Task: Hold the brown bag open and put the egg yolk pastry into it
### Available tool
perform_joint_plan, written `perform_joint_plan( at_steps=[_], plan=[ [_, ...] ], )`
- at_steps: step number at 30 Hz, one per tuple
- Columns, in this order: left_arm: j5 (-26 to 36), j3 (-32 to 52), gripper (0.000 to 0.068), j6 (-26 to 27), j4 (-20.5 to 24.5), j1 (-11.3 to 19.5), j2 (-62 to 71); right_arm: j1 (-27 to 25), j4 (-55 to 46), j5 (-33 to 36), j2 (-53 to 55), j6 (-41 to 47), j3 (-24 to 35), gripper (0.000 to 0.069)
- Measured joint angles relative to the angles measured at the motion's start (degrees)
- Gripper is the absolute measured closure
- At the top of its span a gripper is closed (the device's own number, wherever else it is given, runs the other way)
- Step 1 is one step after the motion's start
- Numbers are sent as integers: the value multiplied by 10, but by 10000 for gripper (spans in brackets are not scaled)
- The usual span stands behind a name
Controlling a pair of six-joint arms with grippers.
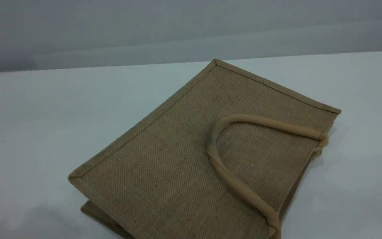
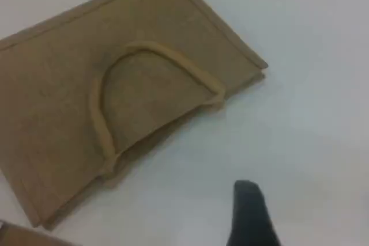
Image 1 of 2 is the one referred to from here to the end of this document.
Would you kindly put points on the brown jute tote bag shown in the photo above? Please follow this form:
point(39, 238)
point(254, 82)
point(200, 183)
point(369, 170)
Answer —
point(177, 149)

